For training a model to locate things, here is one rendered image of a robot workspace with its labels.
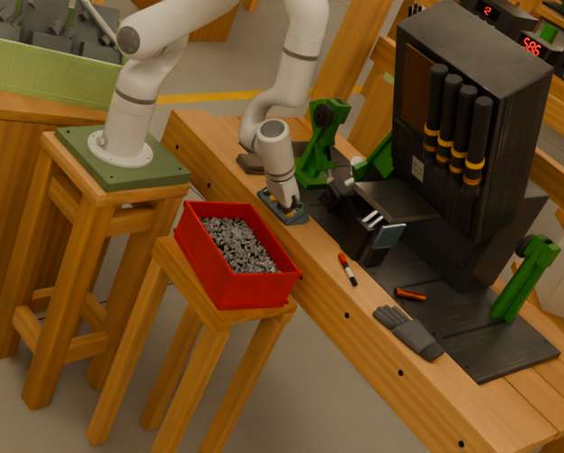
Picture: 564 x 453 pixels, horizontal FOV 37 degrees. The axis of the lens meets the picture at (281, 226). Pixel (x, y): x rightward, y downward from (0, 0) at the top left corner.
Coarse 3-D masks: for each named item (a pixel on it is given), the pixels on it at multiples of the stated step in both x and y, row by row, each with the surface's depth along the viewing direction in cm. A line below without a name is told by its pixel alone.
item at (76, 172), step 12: (48, 132) 240; (48, 144) 237; (60, 144) 237; (60, 156) 233; (72, 156) 234; (72, 168) 230; (84, 168) 231; (72, 180) 231; (84, 180) 227; (84, 192) 227; (96, 192) 224; (108, 192) 226; (120, 192) 228; (132, 192) 231; (144, 192) 234; (156, 192) 237; (168, 192) 241; (180, 192) 244; (96, 204) 224; (108, 204) 227
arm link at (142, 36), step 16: (176, 0) 210; (192, 0) 207; (208, 0) 205; (224, 0) 203; (128, 16) 215; (144, 16) 212; (160, 16) 211; (176, 16) 210; (192, 16) 209; (208, 16) 209; (128, 32) 213; (144, 32) 212; (160, 32) 212; (176, 32) 212; (128, 48) 214; (144, 48) 213; (160, 48) 214
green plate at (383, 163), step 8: (384, 144) 237; (376, 152) 239; (384, 152) 238; (368, 160) 241; (376, 160) 241; (384, 160) 238; (384, 168) 239; (392, 168) 236; (384, 176) 239; (392, 176) 240
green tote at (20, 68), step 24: (0, 48) 253; (24, 48) 255; (0, 72) 258; (24, 72) 260; (48, 72) 263; (72, 72) 265; (96, 72) 267; (48, 96) 267; (72, 96) 270; (96, 96) 272
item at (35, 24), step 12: (24, 0) 274; (48, 0) 277; (60, 0) 279; (24, 12) 275; (36, 12) 276; (48, 12) 278; (60, 12) 280; (24, 24) 276; (36, 24) 278; (48, 24) 279; (24, 36) 277; (36, 36) 273; (48, 36) 275; (60, 36) 281; (48, 48) 276; (60, 48) 278
